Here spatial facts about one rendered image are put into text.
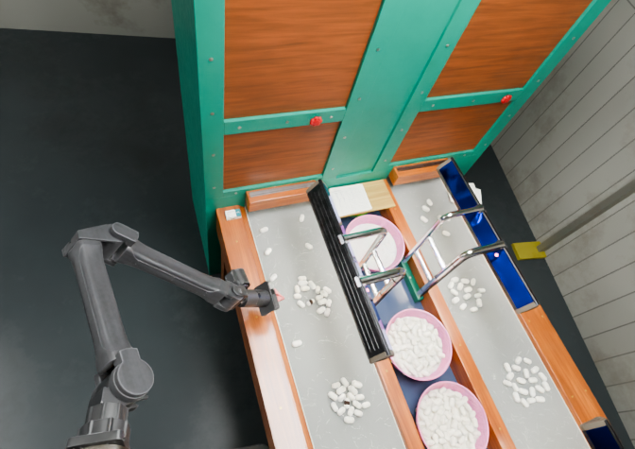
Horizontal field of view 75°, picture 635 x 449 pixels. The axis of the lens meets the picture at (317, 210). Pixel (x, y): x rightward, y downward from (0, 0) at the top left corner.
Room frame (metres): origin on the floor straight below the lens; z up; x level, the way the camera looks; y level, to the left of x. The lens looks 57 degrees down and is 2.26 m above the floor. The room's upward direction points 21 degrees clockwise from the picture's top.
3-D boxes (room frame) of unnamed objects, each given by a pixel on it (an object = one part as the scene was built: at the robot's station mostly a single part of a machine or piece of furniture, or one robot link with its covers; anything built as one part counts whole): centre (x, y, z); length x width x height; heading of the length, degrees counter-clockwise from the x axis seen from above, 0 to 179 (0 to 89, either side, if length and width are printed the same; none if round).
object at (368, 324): (0.63, -0.15, 1.08); 0.62 x 0.08 x 0.07; 37
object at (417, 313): (0.58, -0.54, 0.72); 0.27 x 0.27 x 0.10
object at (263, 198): (0.95, 0.16, 0.83); 0.30 x 0.06 x 0.07; 127
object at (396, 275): (0.67, -0.22, 0.90); 0.20 x 0.19 x 0.45; 37
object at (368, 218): (0.93, -0.28, 0.72); 0.27 x 0.27 x 0.10
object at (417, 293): (0.91, -0.54, 0.90); 0.20 x 0.19 x 0.45; 37
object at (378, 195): (1.11, -0.15, 0.77); 0.33 x 0.15 x 0.01; 127
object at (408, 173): (1.35, -0.39, 0.83); 0.30 x 0.06 x 0.07; 127
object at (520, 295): (0.96, -0.60, 1.08); 0.62 x 0.08 x 0.07; 37
